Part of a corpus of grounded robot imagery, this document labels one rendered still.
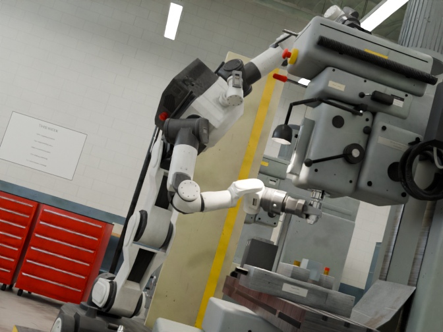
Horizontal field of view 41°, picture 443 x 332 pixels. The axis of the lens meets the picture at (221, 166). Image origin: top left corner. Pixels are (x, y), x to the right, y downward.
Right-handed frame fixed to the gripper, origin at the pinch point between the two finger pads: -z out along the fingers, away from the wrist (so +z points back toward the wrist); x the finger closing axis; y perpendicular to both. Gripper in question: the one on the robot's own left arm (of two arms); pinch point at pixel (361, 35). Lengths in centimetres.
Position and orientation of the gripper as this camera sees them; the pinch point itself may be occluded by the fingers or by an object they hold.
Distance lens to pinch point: 235.9
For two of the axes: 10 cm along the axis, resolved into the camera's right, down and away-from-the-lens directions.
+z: -1.8, -4.5, 8.7
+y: 4.4, -8.3, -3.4
